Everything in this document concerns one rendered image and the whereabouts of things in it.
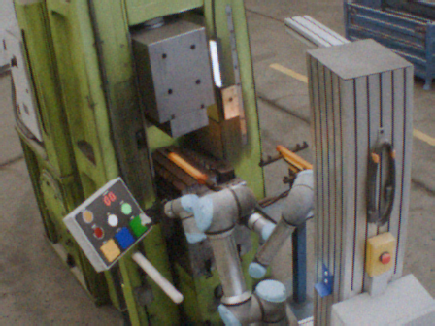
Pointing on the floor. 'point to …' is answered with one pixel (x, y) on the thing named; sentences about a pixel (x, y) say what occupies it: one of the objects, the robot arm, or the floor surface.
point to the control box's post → (119, 295)
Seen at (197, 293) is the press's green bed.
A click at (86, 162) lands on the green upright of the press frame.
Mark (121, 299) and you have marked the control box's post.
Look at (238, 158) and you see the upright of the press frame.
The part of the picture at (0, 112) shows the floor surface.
